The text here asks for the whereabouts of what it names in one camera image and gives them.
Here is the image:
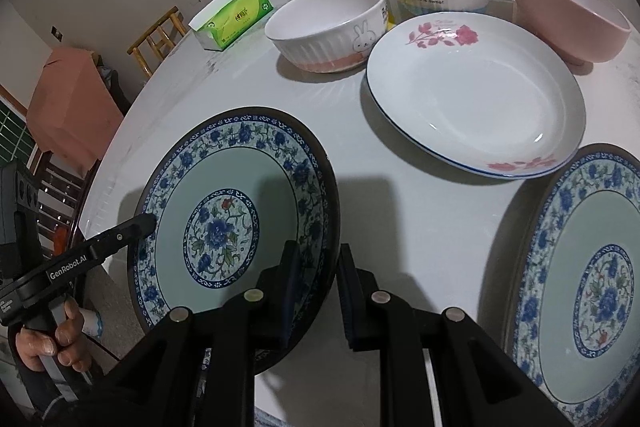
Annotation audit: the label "blue floral plate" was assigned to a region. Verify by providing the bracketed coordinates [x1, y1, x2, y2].
[502, 143, 639, 426]
[127, 106, 341, 347]

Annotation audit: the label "left hand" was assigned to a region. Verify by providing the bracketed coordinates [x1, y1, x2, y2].
[15, 298, 92, 373]

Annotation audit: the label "pink covered box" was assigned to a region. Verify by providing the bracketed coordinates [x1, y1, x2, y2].
[26, 46, 124, 176]

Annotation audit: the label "white plate pink flowers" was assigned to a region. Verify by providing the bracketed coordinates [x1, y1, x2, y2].
[366, 12, 586, 179]

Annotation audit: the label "white ribbed rabbit bowl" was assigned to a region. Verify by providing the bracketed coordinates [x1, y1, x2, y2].
[265, 0, 388, 74]

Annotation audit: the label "light wooden chair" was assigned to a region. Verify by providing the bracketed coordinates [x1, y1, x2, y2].
[127, 6, 188, 80]

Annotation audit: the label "green tissue pack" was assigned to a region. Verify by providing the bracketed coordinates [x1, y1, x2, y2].
[189, 0, 273, 51]

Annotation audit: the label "pink plastic bowl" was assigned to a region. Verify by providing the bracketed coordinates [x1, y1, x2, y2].
[514, 0, 631, 65]

